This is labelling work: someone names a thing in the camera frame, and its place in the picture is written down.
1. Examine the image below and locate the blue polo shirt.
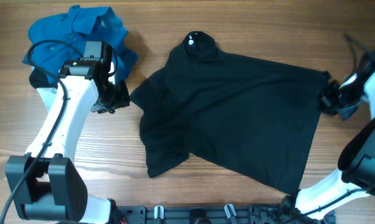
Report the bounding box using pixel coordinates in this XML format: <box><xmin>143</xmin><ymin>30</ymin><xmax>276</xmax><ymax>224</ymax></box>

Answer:
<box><xmin>28</xmin><ymin>5</ymin><xmax>138</xmax><ymax>81</ymax></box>

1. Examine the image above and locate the navy folded shirt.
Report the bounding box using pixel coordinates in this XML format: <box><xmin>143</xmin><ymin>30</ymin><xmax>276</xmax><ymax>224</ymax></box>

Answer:
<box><xmin>29</xmin><ymin>67</ymin><xmax>58</xmax><ymax>89</ymax></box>

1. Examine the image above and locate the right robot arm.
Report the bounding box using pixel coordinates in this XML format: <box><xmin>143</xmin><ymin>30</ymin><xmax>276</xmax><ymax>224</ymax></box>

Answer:
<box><xmin>276</xmin><ymin>51</ymin><xmax>375</xmax><ymax>223</ymax></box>

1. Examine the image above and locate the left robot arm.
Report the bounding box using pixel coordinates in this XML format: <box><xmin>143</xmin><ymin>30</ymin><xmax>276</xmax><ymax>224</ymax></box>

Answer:
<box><xmin>0</xmin><ymin>40</ymin><xmax>130</xmax><ymax>223</ymax></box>

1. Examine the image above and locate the right black cable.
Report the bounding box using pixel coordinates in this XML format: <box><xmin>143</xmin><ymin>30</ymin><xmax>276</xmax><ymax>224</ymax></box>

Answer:
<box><xmin>280</xmin><ymin>32</ymin><xmax>372</xmax><ymax>223</ymax></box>

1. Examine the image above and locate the grey folded shirt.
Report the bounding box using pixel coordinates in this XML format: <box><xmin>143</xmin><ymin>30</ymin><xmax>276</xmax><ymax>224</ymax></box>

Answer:
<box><xmin>36</xmin><ymin>87</ymin><xmax>62</xmax><ymax>112</ymax></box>

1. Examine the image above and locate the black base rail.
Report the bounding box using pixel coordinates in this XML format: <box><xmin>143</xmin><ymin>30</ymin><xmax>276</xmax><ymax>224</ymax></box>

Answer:
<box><xmin>59</xmin><ymin>198</ymin><xmax>336</xmax><ymax>224</ymax></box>

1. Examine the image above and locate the black polo shirt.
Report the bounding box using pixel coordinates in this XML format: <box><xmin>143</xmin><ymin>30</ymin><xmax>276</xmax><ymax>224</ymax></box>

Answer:
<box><xmin>131</xmin><ymin>31</ymin><xmax>330</xmax><ymax>194</ymax></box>

